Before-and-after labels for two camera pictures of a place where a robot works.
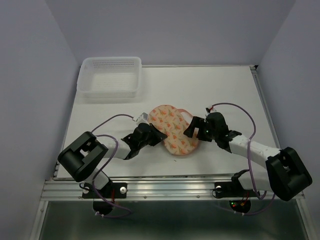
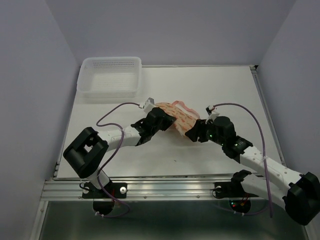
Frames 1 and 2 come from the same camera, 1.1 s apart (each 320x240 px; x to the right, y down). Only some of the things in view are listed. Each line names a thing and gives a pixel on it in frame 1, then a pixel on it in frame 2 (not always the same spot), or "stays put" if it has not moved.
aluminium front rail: (151, 189) stays put
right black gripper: (197, 122) stays put
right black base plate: (234, 189) stays put
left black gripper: (158, 135) → (168, 120)
